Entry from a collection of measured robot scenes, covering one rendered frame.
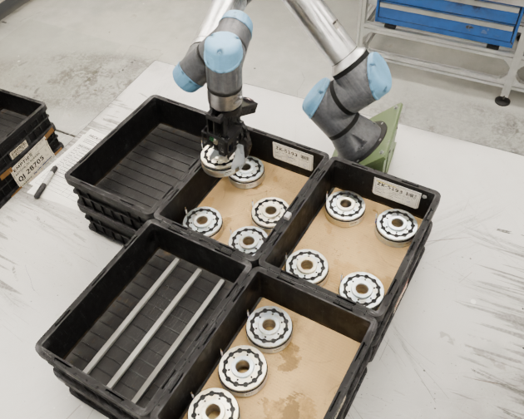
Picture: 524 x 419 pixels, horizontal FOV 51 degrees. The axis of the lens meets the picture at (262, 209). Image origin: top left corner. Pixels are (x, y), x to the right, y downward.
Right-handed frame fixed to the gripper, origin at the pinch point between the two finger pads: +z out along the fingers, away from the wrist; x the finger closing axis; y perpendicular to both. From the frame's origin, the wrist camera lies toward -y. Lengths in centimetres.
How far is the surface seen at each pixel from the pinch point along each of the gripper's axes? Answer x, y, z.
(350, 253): 34.4, 0.8, 14.3
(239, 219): 4.3, 4.1, 16.7
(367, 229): 35.1, -8.1, 14.3
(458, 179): 50, -49, 26
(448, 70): 20, -186, 85
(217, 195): -5.8, -0.4, 17.5
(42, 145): -106, -18, 63
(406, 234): 44.5, -9.0, 10.6
